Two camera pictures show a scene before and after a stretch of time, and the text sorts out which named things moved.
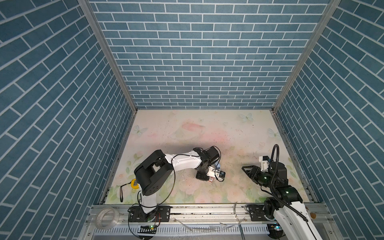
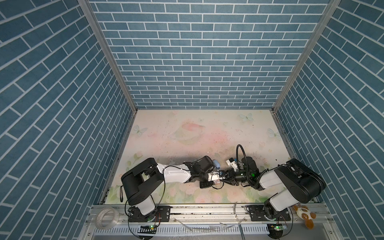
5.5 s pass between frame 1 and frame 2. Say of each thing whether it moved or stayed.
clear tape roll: stayed
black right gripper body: moved
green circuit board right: stayed
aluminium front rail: stayed
